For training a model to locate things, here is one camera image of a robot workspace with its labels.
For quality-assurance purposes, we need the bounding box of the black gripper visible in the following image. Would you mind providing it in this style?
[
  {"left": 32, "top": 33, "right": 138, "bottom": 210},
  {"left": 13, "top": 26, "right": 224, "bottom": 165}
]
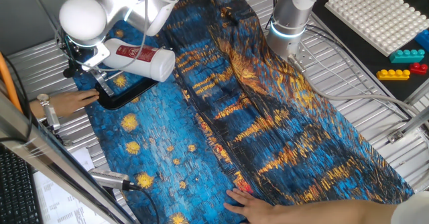
[{"left": 62, "top": 44, "right": 88, "bottom": 79}]

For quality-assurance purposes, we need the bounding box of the black clamp with silver ratchet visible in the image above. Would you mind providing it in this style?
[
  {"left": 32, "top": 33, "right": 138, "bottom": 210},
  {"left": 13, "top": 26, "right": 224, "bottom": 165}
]
[{"left": 89, "top": 68, "right": 158, "bottom": 111}]

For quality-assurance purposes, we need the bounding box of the person's right forearm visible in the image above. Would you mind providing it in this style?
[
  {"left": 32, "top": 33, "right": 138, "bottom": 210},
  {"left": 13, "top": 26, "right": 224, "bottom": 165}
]
[{"left": 267, "top": 199, "right": 400, "bottom": 224}]

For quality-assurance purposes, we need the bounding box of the person's left forearm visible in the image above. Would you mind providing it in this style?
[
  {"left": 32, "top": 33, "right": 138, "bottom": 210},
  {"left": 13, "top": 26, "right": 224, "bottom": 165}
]
[{"left": 28, "top": 99, "right": 54, "bottom": 119}]

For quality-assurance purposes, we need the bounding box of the person's left hand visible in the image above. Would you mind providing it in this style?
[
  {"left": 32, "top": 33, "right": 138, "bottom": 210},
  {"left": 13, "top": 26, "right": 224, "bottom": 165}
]
[{"left": 50, "top": 89, "right": 101, "bottom": 117}]

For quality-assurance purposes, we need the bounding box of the person's right hand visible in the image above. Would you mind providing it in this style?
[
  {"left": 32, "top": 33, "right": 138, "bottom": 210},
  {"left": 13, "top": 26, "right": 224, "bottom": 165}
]
[{"left": 223, "top": 188, "right": 279, "bottom": 224}]

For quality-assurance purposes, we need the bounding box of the orange tube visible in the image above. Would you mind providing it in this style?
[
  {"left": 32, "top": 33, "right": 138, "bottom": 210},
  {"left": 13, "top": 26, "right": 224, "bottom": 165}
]
[{"left": 0, "top": 52, "right": 23, "bottom": 114}]

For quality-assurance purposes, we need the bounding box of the white bottle with red label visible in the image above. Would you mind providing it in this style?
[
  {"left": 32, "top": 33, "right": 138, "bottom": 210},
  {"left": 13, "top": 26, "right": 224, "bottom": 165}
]
[{"left": 102, "top": 38, "right": 176, "bottom": 83}]

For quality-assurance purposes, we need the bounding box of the thin aluminium pole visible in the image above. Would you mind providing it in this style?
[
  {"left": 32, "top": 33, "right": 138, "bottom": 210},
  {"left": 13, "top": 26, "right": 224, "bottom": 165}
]
[{"left": 25, "top": 0, "right": 68, "bottom": 46}]

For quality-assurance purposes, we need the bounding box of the black keyboard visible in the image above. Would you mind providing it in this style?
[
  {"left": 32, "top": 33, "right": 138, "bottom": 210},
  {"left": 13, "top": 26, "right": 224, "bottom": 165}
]
[{"left": 0, "top": 145, "right": 44, "bottom": 224}]

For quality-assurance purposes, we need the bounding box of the printed paper sheet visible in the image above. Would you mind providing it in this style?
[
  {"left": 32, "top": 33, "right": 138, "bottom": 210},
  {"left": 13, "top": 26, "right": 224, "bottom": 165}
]
[{"left": 32, "top": 147, "right": 111, "bottom": 224}]

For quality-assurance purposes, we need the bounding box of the blue and yellow painted cloth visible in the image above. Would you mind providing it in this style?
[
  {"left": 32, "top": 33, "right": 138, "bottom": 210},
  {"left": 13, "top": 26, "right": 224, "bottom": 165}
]
[{"left": 72, "top": 0, "right": 415, "bottom": 224}]

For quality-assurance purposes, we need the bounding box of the black table mat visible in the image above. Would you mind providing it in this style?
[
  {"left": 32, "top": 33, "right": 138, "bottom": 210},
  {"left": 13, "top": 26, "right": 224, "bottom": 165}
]
[{"left": 311, "top": 0, "right": 429, "bottom": 103}]

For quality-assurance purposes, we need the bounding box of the white studded building baseplate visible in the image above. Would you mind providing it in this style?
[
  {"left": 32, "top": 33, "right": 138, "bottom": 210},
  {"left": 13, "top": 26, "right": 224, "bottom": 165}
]
[{"left": 324, "top": 0, "right": 429, "bottom": 58}]

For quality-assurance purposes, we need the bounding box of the yellow building brick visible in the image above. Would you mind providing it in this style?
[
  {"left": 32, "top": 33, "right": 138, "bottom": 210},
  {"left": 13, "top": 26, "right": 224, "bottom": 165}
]
[{"left": 375, "top": 68, "right": 411, "bottom": 81}]

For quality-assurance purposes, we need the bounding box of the teal building brick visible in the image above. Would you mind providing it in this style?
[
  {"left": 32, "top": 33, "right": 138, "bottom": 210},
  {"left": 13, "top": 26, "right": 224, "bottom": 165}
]
[{"left": 389, "top": 48, "right": 426, "bottom": 64}]

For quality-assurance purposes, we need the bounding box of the red building brick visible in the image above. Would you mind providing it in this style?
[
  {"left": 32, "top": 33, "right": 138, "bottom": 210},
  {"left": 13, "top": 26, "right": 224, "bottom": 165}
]
[{"left": 409, "top": 62, "right": 429, "bottom": 76}]

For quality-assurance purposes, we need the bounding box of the blue building brick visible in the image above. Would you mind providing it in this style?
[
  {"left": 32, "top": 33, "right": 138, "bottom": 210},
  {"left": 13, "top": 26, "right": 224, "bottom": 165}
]
[{"left": 414, "top": 29, "right": 429, "bottom": 53}]

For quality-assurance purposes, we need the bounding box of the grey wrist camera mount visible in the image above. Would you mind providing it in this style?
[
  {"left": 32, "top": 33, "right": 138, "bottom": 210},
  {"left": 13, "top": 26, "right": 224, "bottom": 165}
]
[{"left": 82, "top": 42, "right": 111, "bottom": 72}]

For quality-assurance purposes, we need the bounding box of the thin black curved cable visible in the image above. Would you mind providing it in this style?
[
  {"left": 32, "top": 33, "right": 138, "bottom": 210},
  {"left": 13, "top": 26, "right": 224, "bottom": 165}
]
[{"left": 0, "top": 54, "right": 34, "bottom": 144}]

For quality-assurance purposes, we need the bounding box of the aluminium frame beam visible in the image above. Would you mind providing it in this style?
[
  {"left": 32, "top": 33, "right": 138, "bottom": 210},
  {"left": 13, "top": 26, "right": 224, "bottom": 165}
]
[{"left": 0, "top": 93, "right": 135, "bottom": 224}]

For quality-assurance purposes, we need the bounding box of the silver depth camera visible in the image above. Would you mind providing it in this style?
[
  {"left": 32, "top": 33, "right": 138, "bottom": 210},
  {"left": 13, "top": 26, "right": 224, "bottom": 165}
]
[{"left": 88, "top": 168, "right": 132, "bottom": 191}]

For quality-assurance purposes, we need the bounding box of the black camera cable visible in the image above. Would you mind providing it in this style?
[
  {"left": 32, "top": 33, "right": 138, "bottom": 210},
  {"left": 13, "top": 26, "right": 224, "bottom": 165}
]
[{"left": 129, "top": 182, "right": 160, "bottom": 224}]

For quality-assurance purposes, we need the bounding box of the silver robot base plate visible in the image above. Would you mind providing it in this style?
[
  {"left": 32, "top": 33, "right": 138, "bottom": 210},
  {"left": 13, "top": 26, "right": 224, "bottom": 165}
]
[{"left": 288, "top": 41, "right": 318, "bottom": 72}]

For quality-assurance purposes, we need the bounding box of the thick grey robot cable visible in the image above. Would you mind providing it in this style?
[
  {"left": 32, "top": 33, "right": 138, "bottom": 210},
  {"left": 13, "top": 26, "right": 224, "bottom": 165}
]
[{"left": 287, "top": 54, "right": 429, "bottom": 117}]

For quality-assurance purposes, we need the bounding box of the aluminium corner bracket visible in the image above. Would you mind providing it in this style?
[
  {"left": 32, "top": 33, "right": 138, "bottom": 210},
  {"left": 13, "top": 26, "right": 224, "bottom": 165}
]
[{"left": 388, "top": 106, "right": 429, "bottom": 144}]

